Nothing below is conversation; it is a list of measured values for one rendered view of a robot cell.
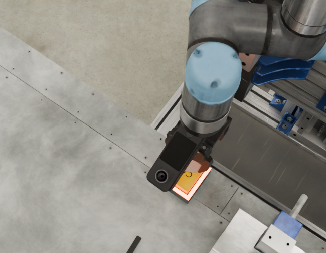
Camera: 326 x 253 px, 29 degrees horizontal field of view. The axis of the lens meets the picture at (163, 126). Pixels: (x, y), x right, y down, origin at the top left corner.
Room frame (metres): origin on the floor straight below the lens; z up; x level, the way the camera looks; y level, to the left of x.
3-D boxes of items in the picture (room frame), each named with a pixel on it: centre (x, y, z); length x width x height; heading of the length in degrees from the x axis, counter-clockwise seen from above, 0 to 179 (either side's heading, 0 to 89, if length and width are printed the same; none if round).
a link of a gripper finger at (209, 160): (0.41, -0.07, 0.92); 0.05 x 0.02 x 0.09; 62
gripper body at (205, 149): (0.44, -0.06, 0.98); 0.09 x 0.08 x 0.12; 152
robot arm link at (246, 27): (0.54, -0.07, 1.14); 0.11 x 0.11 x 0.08; 3
